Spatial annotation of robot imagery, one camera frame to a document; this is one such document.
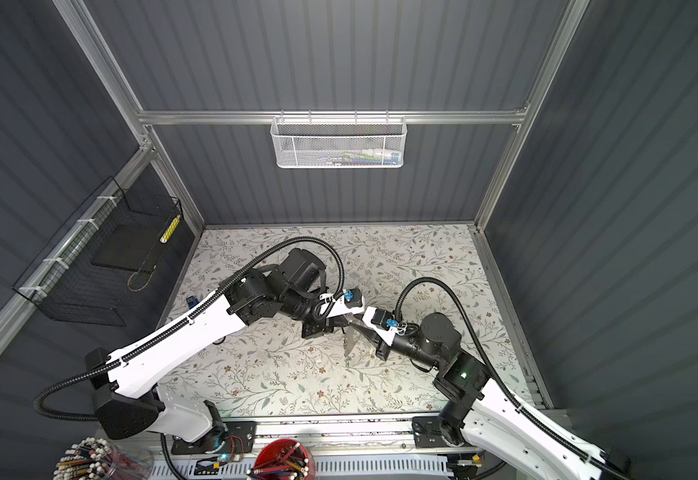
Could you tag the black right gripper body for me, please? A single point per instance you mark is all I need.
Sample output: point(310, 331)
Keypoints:
point(383, 347)

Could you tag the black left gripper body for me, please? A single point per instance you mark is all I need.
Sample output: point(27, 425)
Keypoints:
point(315, 327)

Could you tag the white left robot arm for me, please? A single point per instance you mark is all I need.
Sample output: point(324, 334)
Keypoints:
point(302, 278)

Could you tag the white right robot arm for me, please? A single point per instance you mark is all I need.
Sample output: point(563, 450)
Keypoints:
point(481, 410)

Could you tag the red pencil cup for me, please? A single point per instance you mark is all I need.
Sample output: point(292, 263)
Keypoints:
point(284, 459)

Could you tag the yellow marker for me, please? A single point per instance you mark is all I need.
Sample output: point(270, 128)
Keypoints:
point(170, 229)

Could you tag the white mesh basket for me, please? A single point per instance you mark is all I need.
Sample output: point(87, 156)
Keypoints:
point(350, 144)

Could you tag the black foam pad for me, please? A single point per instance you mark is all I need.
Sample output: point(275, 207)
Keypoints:
point(131, 248)

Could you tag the clear pencil cup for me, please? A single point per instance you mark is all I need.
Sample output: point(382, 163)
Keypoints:
point(99, 459)

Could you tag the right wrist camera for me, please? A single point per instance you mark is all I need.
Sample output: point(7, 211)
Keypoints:
point(384, 324)

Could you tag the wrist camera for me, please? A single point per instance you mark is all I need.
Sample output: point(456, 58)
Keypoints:
point(384, 324)
point(347, 302)

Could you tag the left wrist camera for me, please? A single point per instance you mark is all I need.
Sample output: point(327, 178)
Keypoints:
point(347, 302)

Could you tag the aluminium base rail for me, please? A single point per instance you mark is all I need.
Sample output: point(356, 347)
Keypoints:
point(337, 432)

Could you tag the white slotted cable duct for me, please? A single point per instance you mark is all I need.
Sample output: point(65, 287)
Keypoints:
point(384, 466)

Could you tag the black wire basket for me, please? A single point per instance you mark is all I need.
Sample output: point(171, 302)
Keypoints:
point(108, 269)

